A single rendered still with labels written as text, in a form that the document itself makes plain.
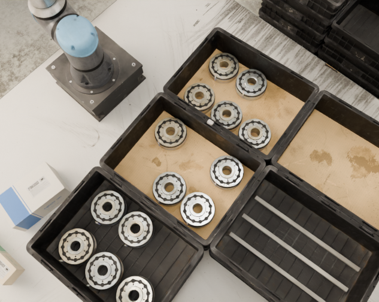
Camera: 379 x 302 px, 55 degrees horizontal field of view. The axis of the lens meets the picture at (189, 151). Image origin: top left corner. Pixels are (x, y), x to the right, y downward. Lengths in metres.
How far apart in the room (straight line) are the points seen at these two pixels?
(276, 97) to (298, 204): 0.37
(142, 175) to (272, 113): 0.47
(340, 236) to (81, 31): 0.99
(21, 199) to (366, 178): 1.09
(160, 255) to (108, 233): 0.17
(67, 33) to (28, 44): 1.43
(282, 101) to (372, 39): 0.93
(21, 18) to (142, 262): 2.03
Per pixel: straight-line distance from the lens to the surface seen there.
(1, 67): 2.62
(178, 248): 1.12
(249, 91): 1.25
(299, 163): 1.21
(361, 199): 1.24
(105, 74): 1.33
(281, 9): 2.10
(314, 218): 1.18
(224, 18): 1.61
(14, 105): 1.56
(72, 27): 1.22
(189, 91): 1.24
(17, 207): 1.32
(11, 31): 2.75
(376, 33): 2.14
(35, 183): 1.31
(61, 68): 1.44
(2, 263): 1.34
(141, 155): 1.19
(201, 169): 1.16
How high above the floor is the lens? 1.94
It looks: 70 degrees down
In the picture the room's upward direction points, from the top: 5 degrees counter-clockwise
